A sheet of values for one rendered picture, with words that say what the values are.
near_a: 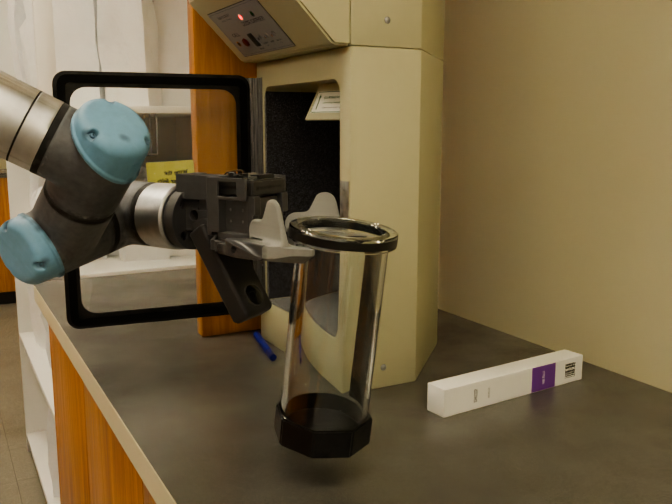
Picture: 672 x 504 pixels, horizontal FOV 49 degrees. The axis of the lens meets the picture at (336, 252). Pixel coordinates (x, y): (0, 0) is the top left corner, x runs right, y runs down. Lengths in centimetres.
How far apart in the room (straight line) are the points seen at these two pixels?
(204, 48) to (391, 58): 40
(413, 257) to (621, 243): 34
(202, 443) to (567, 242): 69
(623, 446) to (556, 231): 47
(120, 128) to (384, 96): 40
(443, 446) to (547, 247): 53
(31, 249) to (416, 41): 56
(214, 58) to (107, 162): 61
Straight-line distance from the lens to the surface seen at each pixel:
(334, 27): 99
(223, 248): 77
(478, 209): 146
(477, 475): 84
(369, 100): 100
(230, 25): 118
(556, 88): 131
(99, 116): 74
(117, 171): 74
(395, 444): 90
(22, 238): 82
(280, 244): 71
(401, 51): 103
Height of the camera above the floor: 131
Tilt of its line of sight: 10 degrees down
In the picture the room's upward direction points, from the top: straight up
